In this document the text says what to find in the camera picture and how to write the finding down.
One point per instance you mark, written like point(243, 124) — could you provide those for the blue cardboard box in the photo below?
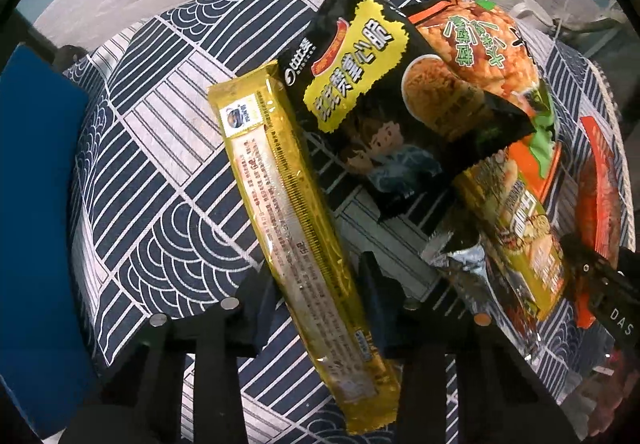
point(40, 174)

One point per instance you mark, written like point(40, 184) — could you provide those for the yellow packet with silver end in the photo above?
point(460, 259)

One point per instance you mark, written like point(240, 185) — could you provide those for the orange rice cracker bag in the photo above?
point(480, 49)

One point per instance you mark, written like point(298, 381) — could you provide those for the dark object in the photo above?
point(72, 57)

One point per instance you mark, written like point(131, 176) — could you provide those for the long yellow biscuit packet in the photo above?
point(285, 224)

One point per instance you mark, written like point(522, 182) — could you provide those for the red snack bag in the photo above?
point(600, 194)

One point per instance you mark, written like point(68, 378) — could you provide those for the gold printed snack packet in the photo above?
point(530, 234)

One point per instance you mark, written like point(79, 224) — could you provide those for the black yellow snack bag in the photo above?
point(360, 89)

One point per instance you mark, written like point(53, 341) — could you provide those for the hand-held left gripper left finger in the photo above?
point(265, 306)

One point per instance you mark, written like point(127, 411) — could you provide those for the navy white patterned tablecloth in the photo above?
point(165, 149)

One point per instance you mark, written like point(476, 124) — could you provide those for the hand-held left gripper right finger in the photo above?
point(376, 306)

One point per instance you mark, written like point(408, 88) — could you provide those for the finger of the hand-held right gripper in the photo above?
point(582, 256)

